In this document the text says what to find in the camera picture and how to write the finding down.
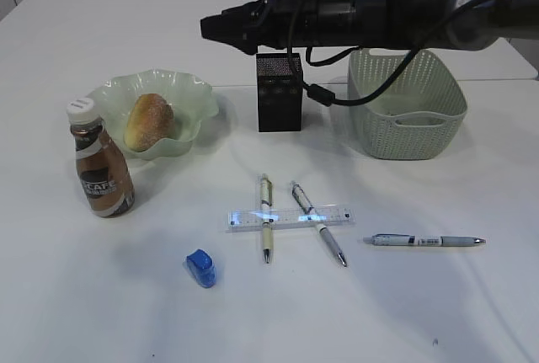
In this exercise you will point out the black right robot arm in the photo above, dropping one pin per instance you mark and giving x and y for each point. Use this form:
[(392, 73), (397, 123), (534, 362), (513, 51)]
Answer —
[(460, 25)]

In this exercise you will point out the green plastic woven basket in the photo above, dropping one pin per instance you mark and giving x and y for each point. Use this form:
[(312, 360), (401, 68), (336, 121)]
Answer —
[(432, 108)]

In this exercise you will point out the grey blue gel pen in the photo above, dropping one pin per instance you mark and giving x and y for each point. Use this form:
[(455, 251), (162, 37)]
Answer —
[(405, 240)]

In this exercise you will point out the clear plastic ruler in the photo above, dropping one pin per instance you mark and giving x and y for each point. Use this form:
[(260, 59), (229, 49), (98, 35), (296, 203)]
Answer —
[(249, 221)]

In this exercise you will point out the brown coffee drink bottle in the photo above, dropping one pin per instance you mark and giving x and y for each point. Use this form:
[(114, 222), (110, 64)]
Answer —
[(101, 166)]

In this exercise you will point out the sugared bread roll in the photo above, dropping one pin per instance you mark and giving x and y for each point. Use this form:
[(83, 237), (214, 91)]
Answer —
[(150, 120)]

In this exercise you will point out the blue pencil sharpener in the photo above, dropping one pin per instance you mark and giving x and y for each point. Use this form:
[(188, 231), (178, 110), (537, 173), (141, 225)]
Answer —
[(201, 268)]

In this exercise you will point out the green wavy glass plate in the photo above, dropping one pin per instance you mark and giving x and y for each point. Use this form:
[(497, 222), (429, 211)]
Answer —
[(190, 98)]

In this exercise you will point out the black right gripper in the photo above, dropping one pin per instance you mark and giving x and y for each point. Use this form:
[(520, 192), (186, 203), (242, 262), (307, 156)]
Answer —
[(258, 23)]

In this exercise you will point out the white grey patterned pen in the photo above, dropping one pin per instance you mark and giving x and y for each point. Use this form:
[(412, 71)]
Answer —
[(313, 215)]

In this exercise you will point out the beige barrel pen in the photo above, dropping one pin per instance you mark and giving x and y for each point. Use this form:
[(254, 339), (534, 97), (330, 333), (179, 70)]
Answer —
[(266, 203)]

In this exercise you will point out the black mesh pen holder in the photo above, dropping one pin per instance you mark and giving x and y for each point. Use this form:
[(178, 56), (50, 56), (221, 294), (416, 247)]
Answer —
[(279, 94)]

